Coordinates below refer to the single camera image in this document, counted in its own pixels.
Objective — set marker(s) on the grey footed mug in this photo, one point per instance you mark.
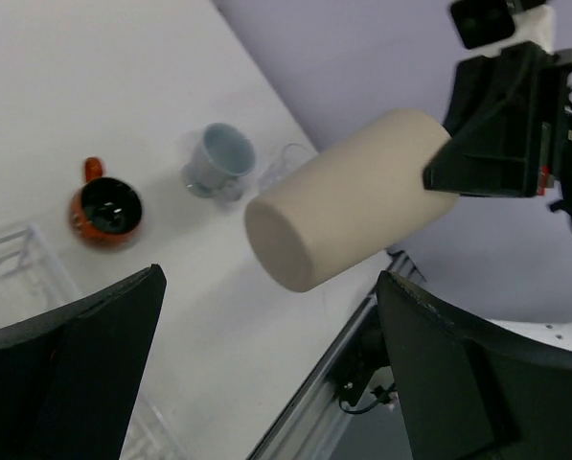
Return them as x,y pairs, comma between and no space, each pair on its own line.
221,158

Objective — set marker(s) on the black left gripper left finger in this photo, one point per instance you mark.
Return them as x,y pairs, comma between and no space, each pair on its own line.
69,377

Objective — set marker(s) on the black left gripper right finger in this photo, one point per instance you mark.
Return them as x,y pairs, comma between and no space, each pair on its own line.
470,389

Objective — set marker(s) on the clear glass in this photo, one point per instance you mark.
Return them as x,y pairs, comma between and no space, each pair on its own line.
288,160

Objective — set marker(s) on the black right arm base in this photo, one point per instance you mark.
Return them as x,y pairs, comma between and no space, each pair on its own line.
363,355

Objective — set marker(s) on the white wire dish rack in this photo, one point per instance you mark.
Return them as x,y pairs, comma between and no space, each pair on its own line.
34,281

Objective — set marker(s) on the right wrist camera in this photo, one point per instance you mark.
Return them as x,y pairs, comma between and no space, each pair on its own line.
490,23

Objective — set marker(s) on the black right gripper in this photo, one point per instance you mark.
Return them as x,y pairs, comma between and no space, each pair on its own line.
507,120

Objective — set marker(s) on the aluminium mounting rail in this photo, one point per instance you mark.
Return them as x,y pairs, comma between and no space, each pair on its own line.
313,424

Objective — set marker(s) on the orange black mug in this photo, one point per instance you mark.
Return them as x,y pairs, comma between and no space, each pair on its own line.
104,212

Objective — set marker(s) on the beige cup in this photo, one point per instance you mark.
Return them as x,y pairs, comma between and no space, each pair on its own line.
348,203

